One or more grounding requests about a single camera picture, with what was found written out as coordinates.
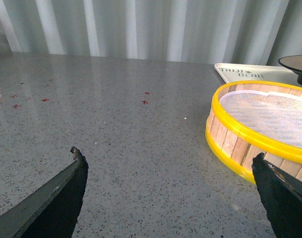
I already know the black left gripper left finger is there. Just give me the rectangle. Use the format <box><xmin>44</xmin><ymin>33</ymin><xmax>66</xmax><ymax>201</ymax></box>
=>
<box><xmin>0</xmin><ymin>147</ymin><xmax>89</xmax><ymax>238</ymax></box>

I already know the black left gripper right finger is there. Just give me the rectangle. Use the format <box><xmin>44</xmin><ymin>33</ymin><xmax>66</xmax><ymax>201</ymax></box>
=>
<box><xmin>252</xmin><ymin>153</ymin><xmax>302</xmax><ymax>238</ymax></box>

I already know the brown plate with black rim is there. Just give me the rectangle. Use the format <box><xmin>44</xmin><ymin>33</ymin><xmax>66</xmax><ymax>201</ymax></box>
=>
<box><xmin>278</xmin><ymin>55</ymin><xmax>302</xmax><ymax>85</ymax></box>

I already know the white bear print tray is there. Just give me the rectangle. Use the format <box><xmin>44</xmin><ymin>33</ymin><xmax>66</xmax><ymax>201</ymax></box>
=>
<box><xmin>214</xmin><ymin>63</ymin><xmax>302</xmax><ymax>87</ymax></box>

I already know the white steamer liner cloth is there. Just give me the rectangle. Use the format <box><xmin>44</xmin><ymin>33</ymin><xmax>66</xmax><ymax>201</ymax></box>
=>
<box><xmin>219</xmin><ymin>90</ymin><xmax>302</xmax><ymax>149</ymax></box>

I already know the yellow rimmed bamboo steamer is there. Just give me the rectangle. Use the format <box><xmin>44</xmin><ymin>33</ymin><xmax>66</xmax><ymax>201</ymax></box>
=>
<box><xmin>205</xmin><ymin>81</ymin><xmax>302</xmax><ymax>182</ymax></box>

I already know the grey pleated curtain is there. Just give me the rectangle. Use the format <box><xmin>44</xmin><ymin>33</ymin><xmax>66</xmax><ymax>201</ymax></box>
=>
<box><xmin>0</xmin><ymin>0</ymin><xmax>302</xmax><ymax>65</ymax></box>

